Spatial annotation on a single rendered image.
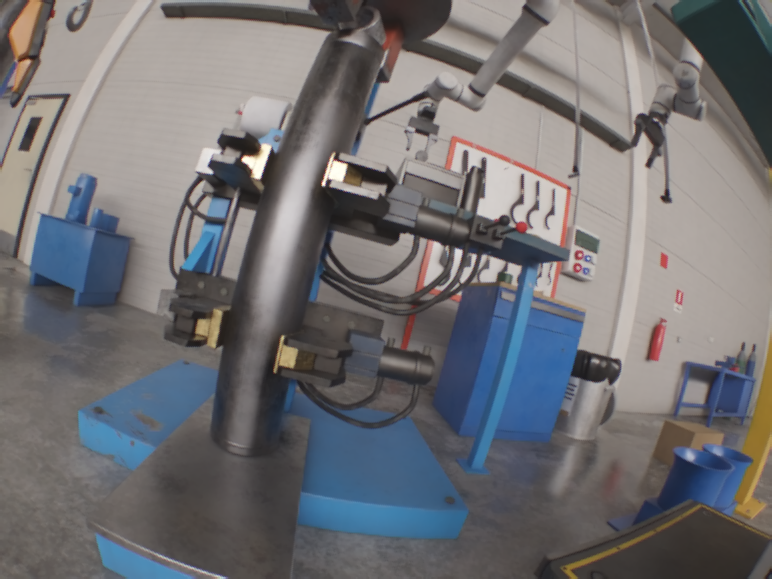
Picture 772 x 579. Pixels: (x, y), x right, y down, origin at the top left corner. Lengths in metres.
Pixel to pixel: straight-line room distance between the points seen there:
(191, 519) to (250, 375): 0.40
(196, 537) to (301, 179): 0.85
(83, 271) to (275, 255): 2.32
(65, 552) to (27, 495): 0.21
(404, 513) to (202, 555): 0.58
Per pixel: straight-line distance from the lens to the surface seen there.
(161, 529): 0.74
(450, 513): 1.07
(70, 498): 1.03
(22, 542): 0.93
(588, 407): 2.71
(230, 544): 0.72
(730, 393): 7.00
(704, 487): 1.48
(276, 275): 0.86
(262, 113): 2.03
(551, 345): 2.22
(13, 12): 1.60
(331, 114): 0.97
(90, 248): 2.96
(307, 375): 0.82
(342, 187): 0.83
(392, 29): 1.50
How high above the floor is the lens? 0.67
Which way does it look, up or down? 2 degrees up
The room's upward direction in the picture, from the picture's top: 14 degrees clockwise
